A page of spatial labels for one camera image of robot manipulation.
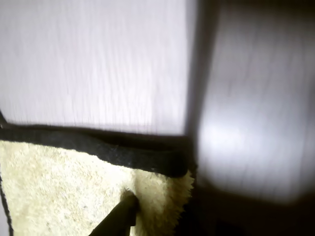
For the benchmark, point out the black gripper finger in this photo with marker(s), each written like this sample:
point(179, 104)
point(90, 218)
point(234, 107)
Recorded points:
point(118, 216)

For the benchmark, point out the yellow fluffy towel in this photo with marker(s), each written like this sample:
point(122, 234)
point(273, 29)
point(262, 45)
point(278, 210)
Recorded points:
point(61, 186)

